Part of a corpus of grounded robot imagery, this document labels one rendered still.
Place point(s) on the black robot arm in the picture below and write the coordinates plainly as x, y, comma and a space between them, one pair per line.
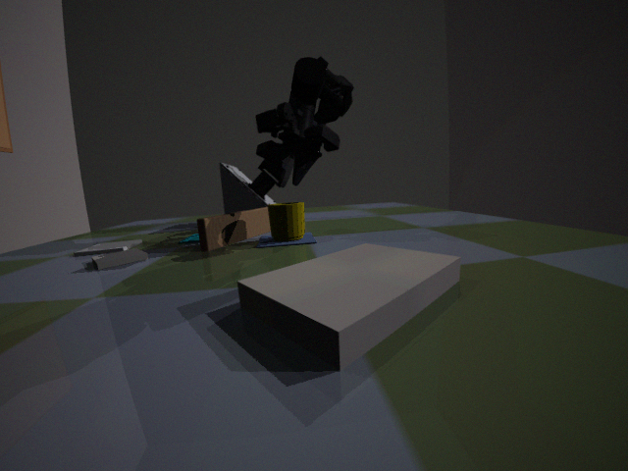
311, 80

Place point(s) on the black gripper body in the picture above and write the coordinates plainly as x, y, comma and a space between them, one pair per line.
307, 132

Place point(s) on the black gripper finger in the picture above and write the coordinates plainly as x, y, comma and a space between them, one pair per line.
283, 164
304, 158

